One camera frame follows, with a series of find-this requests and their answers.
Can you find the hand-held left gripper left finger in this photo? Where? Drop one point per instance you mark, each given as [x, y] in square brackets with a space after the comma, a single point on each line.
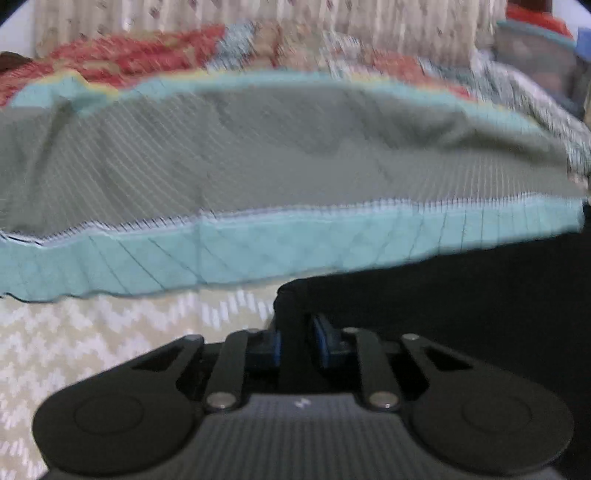
[264, 353]

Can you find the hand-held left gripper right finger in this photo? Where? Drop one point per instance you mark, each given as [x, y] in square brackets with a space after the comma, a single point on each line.
[323, 346]

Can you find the black pants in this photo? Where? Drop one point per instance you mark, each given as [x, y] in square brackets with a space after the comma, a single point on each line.
[461, 300]

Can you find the grey teal zigzag bedspread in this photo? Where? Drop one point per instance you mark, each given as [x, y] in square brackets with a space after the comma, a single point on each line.
[277, 161]

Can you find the red patchwork quilt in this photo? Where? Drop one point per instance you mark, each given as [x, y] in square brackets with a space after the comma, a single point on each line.
[138, 50]

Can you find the beige leaf print curtain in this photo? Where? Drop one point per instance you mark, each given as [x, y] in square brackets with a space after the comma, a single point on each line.
[392, 23]

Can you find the clear plastic storage bin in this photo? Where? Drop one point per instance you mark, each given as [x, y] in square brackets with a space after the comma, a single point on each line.
[531, 60]

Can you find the dark wooden headboard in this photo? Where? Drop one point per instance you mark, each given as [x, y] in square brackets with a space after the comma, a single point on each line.
[11, 61]

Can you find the red cloth on bin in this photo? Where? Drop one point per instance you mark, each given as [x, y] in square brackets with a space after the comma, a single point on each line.
[535, 16]

